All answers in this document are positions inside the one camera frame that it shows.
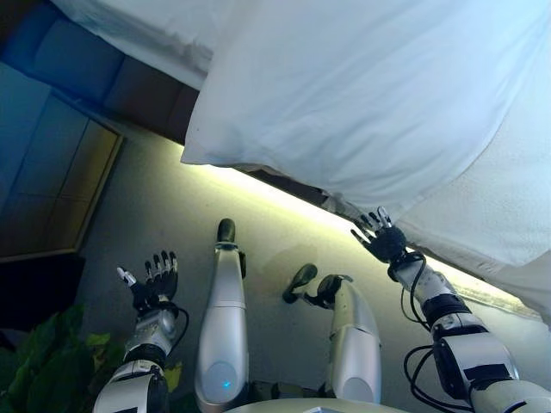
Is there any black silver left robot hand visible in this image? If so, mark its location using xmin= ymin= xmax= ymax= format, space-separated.
xmin=115 ymin=250 xmax=181 ymax=314

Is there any silver left robot leg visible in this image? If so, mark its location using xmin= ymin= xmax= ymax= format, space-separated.
xmin=194 ymin=240 xmax=251 ymax=406

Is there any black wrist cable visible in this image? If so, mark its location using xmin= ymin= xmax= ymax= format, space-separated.
xmin=399 ymin=252 xmax=436 ymax=333
xmin=160 ymin=299 xmax=191 ymax=350

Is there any green leafy plant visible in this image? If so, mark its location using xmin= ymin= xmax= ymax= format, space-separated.
xmin=0 ymin=304 xmax=187 ymax=413

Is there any wooden framed panel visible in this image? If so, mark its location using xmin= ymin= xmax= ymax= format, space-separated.
xmin=0 ymin=62 xmax=127 ymax=264

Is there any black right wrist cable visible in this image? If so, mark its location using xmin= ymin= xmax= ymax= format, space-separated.
xmin=399 ymin=252 xmax=436 ymax=333

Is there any silver right robot leg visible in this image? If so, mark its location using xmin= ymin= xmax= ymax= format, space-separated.
xmin=325 ymin=274 xmax=384 ymax=406

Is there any white bed mattress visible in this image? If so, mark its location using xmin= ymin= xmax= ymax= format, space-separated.
xmin=49 ymin=0 xmax=551 ymax=320

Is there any black right elbow cable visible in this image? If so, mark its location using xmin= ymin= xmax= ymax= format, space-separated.
xmin=402 ymin=342 xmax=475 ymax=413

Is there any white duvet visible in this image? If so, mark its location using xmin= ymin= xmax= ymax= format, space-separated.
xmin=179 ymin=0 xmax=551 ymax=223

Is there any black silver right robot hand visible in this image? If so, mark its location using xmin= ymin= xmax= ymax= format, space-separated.
xmin=350 ymin=206 xmax=409 ymax=263

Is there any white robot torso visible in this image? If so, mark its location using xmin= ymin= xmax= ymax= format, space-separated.
xmin=223 ymin=380 xmax=388 ymax=413

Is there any dark right robot foot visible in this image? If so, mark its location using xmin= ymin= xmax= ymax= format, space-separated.
xmin=282 ymin=262 xmax=355 ymax=310

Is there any silver robot leg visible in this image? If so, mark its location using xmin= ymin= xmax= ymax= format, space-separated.
xmin=194 ymin=240 xmax=251 ymax=406
xmin=325 ymin=274 xmax=384 ymax=406

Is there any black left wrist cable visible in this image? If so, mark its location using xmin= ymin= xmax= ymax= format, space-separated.
xmin=160 ymin=299 xmax=191 ymax=350

